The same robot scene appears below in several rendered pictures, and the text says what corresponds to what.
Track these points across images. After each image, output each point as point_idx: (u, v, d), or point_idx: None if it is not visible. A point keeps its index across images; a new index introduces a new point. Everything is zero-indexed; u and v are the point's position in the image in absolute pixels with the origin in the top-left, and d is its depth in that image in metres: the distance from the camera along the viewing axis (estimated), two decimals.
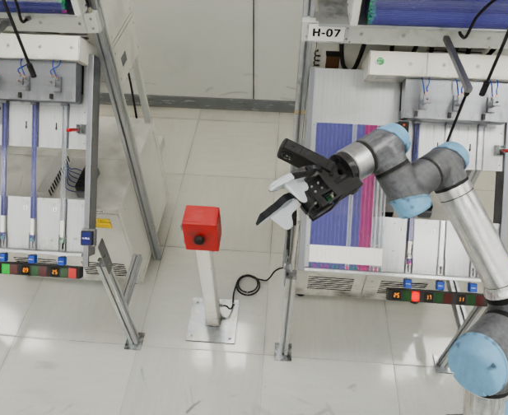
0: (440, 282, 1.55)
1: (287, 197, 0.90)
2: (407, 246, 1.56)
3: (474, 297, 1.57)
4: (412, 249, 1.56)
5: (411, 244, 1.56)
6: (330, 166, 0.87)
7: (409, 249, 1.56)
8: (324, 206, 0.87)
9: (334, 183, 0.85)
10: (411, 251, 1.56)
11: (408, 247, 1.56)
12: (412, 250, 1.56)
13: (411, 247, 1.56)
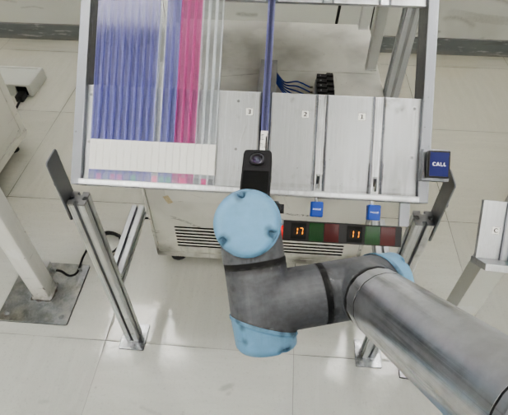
0: (317, 202, 0.87)
1: None
2: (260, 141, 0.89)
3: (378, 230, 0.89)
4: (267, 146, 0.88)
5: (265, 137, 0.88)
6: None
7: (263, 144, 0.88)
8: None
9: None
10: (265, 148, 0.88)
11: (261, 142, 0.88)
12: (266, 147, 0.88)
13: (264, 142, 0.88)
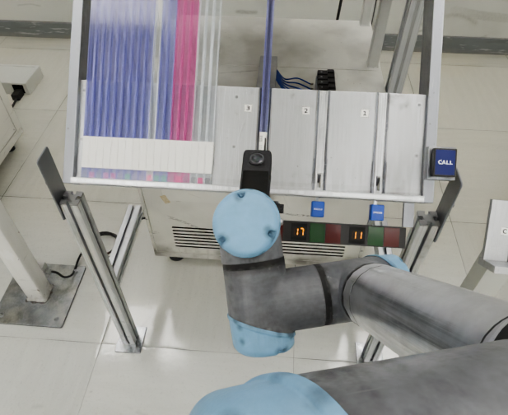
0: (318, 202, 0.84)
1: None
2: (258, 142, 0.85)
3: (381, 231, 0.86)
4: (266, 147, 0.85)
5: (264, 139, 0.85)
6: None
7: (262, 146, 0.85)
8: None
9: None
10: None
11: (259, 143, 0.85)
12: (265, 149, 0.85)
13: (263, 143, 0.85)
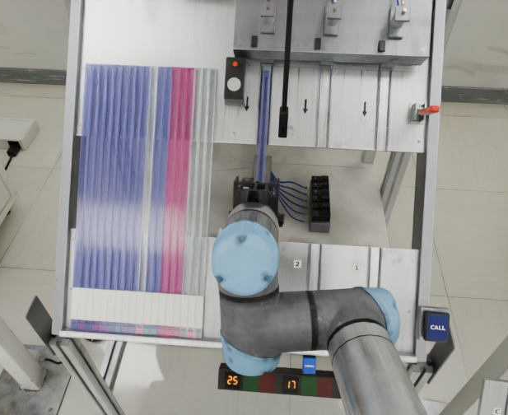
0: (309, 358, 0.83)
1: None
2: None
3: None
4: None
5: None
6: None
7: None
8: None
9: (278, 200, 0.70)
10: None
11: None
12: None
13: None
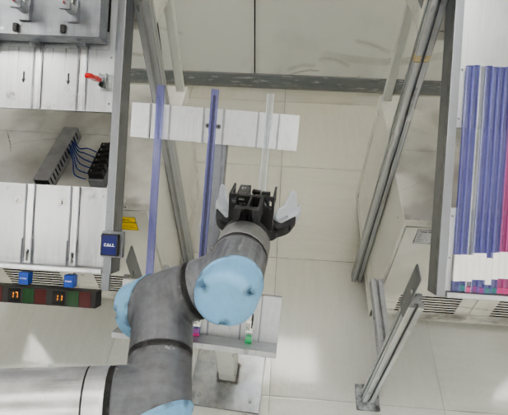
0: (23, 272, 1.07)
1: None
2: None
3: (76, 295, 1.09)
4: None
5: None
6: None
7: None
8: (249, 193, 0.71)
9: (273, 213, 0.70)
10: None
11: None
12: None
13: None
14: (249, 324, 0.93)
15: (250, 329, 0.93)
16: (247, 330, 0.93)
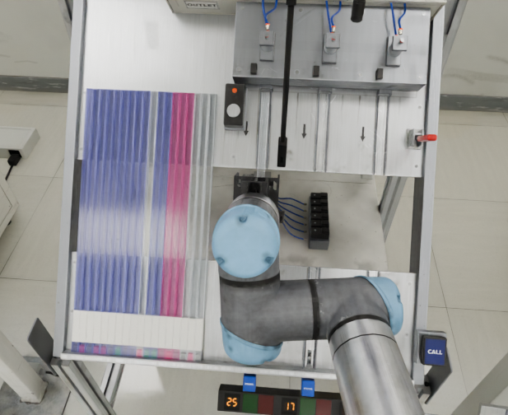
0: (308, 380, 0.84)
1: None
2: None
3: None
4: None
5: None
6: None
7: None
8: None
9: (278, 194, 0.70)
10: None
11: None
12: None
13: None
14: None
15: None
16: None
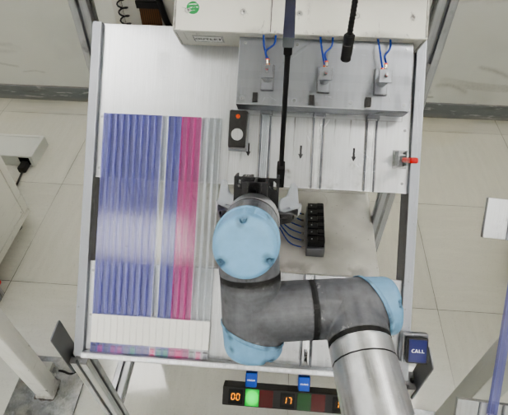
0: (305, 377, 0.93)
1: None
2: None
3: None
4: None
5: None
6: None
7: None
8: None
9: (278, 195, 0.70)
10: None
11: None
12: None
13: None
14: None
15: None
16: None
